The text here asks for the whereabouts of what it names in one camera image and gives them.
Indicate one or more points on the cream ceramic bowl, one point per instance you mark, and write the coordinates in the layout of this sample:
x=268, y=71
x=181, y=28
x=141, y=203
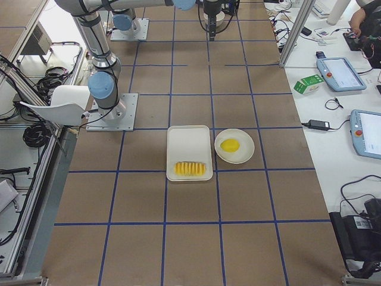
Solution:
x=219, y=18

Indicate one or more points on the white plastic chair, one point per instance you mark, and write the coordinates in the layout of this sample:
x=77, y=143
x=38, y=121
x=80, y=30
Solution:
x=68, y=103

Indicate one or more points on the cream round plate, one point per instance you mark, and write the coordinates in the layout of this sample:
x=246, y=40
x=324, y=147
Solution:
x=243, y=154

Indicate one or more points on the blue teach pendant far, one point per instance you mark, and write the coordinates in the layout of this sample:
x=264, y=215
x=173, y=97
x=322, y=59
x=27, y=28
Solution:
x=340, y=75

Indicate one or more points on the aluminium frame post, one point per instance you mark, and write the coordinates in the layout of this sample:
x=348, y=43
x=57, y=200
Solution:
x=299, y=22

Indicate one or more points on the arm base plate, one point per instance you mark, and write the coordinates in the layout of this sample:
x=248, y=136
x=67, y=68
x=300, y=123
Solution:
x=128, y=30
x=122, y=117

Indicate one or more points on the cream rectangular tray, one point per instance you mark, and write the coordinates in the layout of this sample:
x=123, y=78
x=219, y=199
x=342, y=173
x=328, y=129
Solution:
x=189, y=143

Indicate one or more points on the sliced yellow bread loaf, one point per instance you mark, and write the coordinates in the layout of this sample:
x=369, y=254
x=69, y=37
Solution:
x=189, y=168

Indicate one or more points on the blue teach pendant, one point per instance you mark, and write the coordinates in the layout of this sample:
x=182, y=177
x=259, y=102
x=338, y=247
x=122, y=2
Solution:
x=365, y=133
x=340, y=75

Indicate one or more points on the blue teach pendant near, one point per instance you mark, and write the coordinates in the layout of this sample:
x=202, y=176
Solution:
x=365, y=133

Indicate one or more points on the yellow lemon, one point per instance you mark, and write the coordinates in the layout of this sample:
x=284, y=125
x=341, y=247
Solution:
x=230, y=145

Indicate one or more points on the person at desk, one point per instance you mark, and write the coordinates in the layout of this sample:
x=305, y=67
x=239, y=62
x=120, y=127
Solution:
x=365, y=23

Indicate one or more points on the green white carton box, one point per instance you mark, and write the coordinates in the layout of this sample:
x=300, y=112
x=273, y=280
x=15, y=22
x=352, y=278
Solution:
x=308, y=84

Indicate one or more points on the black power adapter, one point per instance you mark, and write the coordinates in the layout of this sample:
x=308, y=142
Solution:
x=317, y=125

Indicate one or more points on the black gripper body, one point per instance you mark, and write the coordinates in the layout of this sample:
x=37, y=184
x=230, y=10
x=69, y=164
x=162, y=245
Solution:
x=211, y=7

